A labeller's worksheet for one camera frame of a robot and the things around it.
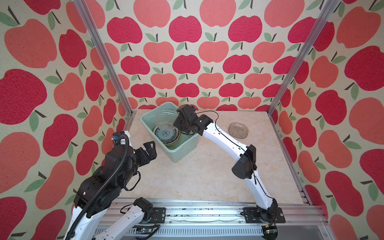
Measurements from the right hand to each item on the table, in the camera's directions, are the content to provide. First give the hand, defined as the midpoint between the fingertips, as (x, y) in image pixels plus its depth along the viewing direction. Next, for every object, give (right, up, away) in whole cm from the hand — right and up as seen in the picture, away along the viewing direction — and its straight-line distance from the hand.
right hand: (177, 122), depth 84 cm
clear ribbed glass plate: (-7, +2, +2) cm, 8 cm away
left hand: (-8, -11, -24) cm, 28 cm away
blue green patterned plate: (-8, -10, +17) cm, 21 cm away
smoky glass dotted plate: (+43, -6, +26) cm, 51 cm away
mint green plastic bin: (+6, -12, -3) cm, 14 cm away
